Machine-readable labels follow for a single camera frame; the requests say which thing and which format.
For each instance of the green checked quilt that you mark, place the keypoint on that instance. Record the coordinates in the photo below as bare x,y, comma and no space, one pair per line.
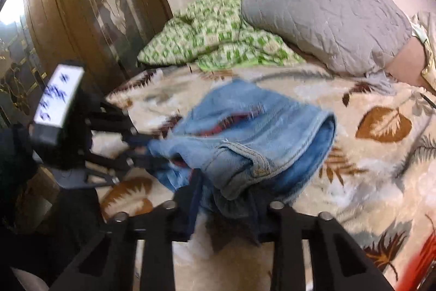
211,38

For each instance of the red cloth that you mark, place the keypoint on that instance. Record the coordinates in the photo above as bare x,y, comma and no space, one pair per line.
425,257

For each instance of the pink pillow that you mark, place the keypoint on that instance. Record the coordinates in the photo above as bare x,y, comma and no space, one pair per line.
405,66

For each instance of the blue denim pants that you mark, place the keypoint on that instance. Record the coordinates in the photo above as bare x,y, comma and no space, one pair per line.
255,141

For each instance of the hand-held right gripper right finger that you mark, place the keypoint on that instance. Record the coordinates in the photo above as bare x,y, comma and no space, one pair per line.
282,226

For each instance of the grey quilted pillow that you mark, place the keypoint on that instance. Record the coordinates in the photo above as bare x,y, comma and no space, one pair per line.
323,21

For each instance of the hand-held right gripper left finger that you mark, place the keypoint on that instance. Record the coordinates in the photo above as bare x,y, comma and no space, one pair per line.
180,216

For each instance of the brown wooden wardrobe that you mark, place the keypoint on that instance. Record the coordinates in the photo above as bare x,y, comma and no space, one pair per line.
85,4

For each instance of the leaf print blanket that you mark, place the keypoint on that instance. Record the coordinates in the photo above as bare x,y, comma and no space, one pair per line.
374,175

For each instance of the cream crumpled cloth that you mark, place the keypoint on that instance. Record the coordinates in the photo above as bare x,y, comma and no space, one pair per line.
427,49

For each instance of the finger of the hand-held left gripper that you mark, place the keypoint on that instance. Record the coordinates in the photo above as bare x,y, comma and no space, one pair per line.
129,162
115,124

